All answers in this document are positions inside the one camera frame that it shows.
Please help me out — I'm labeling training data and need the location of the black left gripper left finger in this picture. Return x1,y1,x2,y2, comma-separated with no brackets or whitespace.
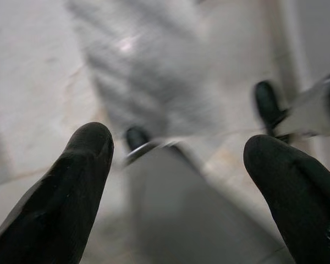
0,122,114,264

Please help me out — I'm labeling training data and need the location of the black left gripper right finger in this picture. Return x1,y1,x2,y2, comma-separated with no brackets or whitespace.
243,134,330,264

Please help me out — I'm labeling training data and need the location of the black left robot foot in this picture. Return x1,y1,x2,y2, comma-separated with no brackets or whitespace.
125,126,151,155

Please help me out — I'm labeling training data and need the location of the black robot foot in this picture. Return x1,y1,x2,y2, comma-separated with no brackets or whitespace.
253,80,288,130
125,126,151,155

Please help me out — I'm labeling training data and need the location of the black right robot foot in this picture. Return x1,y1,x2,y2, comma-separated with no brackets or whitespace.
253,80,288,130

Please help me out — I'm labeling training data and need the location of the grey left robot leg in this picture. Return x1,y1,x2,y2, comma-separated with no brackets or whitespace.
122,141,267,264

